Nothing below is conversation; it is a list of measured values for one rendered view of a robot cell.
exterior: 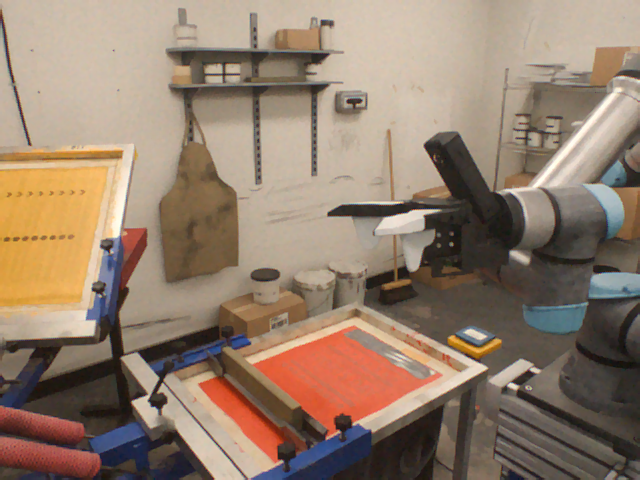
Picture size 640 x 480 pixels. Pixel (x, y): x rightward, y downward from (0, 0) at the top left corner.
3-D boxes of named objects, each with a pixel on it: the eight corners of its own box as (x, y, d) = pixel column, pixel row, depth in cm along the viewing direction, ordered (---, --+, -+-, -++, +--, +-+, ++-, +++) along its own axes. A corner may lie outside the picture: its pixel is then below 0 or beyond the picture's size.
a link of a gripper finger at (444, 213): (438, 231, 51) (472, 219, 58) (438, 216, 51) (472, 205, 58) (395, 228, 54) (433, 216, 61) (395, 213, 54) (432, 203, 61)
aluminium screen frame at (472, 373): (356, 310, 199) (356, 301, 198) (487, 379, 155) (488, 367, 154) (156, 382, 153) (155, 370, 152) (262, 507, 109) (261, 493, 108)
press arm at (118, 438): (163, 428, 127) (161, 411, 126) (173, 441, 123) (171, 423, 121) (90, 458, 117) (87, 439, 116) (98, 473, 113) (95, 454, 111)
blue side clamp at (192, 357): (244, 352, 172) (243, 333, 170) (252, 358, 168) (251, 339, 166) (156, 383, 155) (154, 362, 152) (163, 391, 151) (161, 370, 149)
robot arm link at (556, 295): (539, 300, 78) (549, 230, 75) (597, 335, 68) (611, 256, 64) (494, 306, 76) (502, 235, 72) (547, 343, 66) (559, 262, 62)
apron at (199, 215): (236, 263, 364) (229, 108, 332) (242, 266, 358) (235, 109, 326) (164, 280, 333) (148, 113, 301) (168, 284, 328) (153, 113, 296)
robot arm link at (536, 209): (556, 189, 60) (511, 184, 67) (522, 192, 58) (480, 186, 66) (553, 253, 61) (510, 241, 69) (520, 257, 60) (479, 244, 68)
